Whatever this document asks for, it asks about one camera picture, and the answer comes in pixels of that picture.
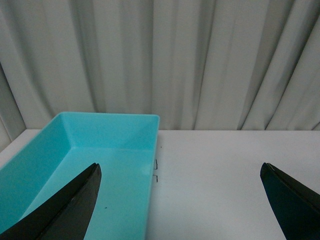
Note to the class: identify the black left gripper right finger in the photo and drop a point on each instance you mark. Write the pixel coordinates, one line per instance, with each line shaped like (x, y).
(295, 206)

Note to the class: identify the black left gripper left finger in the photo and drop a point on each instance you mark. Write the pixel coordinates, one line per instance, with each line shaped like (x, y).
(65, 215)

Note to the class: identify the turquoise plastic bin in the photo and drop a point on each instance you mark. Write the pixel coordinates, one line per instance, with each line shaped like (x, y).
(124, 145)

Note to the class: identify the white pleated curtain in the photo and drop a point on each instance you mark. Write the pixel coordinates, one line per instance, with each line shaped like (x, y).
(197, 64)

